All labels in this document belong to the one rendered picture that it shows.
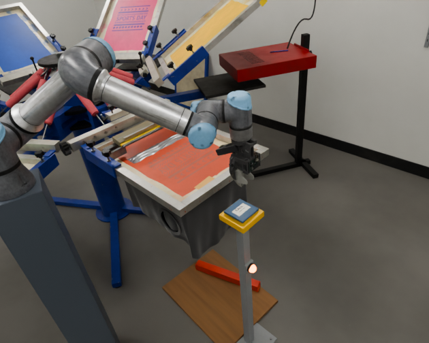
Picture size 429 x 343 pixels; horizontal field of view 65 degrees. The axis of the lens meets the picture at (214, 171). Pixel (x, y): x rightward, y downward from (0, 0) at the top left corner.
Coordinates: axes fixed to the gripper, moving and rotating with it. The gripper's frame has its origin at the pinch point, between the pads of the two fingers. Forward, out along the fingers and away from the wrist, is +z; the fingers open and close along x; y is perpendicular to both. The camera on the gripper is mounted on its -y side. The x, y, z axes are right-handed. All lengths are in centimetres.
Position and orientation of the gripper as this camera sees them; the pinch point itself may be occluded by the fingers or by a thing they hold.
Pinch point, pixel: (240, 182)
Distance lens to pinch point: 125.2
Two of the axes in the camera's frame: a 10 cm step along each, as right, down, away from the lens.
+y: 7.1, 3.4, -6.1
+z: 0.9, 8.2, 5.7
